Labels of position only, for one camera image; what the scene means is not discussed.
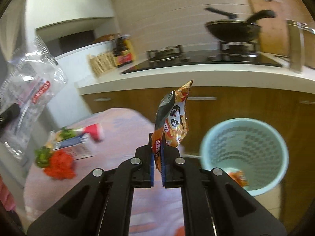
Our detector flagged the steel thermos kettle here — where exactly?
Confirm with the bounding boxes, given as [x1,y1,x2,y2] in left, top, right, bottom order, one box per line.
[287,20,314,73]

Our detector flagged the leafy green vegetable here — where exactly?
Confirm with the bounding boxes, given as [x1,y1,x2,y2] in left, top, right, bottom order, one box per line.
[34,147,52,168]

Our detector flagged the wooden kitchen cabinet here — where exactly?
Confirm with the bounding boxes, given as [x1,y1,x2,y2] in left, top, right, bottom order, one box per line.
[81,86,315,231]

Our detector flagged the light blue trash basket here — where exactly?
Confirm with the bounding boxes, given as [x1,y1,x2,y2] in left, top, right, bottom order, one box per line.
[200,118,289,196]

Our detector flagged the black frying pan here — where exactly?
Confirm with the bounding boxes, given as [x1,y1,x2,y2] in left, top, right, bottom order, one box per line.
[205,6,277,43]

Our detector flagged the red plastic bag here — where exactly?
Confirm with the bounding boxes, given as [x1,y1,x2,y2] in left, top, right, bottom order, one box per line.
[44,150,76,180]

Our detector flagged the clear printed plastic bag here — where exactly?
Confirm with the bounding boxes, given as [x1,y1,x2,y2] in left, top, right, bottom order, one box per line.
[1,36,67,161]

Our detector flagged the red white paper cup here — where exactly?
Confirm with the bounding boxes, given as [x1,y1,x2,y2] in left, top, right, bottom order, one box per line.
[74,124,105,142]

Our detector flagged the wooden cutting board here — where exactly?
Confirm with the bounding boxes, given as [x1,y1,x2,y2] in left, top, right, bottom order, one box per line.
[249,0,289,56]

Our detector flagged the black gas stove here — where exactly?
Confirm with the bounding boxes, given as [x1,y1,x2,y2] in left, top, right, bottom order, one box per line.
[122,41,282,74]

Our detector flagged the green bok choy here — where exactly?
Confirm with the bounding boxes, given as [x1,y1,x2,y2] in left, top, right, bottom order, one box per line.
[53,127,76,142]

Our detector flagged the dark soy sauce bottle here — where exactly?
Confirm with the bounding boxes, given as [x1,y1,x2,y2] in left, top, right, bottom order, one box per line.
[113,35,136,67]

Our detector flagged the beige plastic utensil basket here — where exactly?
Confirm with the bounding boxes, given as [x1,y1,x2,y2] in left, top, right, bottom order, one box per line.
[88,51,116,78]

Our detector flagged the white refrigerator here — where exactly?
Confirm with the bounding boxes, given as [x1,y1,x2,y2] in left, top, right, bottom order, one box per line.
[25,0,118,127]

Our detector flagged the pink floral tablecloth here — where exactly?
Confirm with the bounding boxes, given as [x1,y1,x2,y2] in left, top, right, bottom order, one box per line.
[23,108,185,235]

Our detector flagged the orange snack wrapper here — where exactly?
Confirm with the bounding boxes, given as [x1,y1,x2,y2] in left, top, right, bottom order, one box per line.
[151,80,193,172]

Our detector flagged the blue white milk carton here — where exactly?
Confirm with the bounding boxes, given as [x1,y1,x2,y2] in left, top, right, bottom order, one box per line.
[53,134,96,160]

